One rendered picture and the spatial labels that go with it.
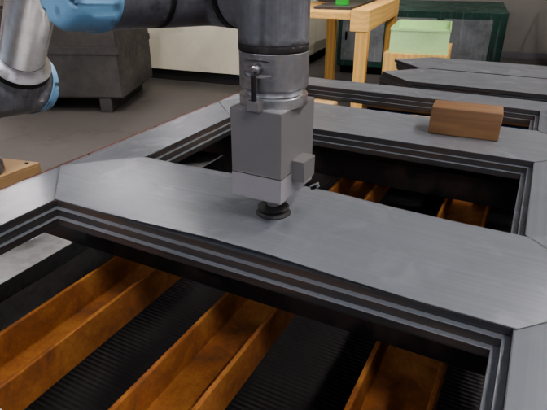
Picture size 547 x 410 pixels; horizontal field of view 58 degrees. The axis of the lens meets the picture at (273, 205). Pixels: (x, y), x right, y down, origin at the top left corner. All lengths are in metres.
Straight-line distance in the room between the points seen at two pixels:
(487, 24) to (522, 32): 1.83
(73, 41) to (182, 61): 1.40
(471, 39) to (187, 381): 5.22
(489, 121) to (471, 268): 0.44
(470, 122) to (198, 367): 0.62
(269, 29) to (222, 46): 4.63
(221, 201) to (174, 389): 0.23
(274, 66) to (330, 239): 0.20
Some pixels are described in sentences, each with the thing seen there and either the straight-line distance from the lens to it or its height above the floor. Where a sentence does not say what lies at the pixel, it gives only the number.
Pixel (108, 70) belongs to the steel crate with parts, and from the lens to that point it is 4.30.
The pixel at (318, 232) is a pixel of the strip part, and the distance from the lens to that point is 0.57.
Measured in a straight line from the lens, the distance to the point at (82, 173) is 0.79.
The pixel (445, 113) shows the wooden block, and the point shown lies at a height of 0.88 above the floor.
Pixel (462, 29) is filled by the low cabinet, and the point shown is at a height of 0.52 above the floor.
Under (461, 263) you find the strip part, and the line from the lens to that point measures 0.55.
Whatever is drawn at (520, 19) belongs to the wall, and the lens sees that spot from 7.38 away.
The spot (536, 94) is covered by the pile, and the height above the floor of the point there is 0.85.
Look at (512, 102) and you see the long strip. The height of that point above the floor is 0.84.
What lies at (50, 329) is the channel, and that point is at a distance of 0.74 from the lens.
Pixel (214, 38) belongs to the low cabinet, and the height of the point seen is 0.45.
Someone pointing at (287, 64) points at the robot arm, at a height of 1.03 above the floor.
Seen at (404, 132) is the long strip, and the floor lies 0.84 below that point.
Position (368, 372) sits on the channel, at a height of 0.72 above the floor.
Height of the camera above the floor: 1.13
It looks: 26 degrees down
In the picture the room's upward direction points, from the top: straight up
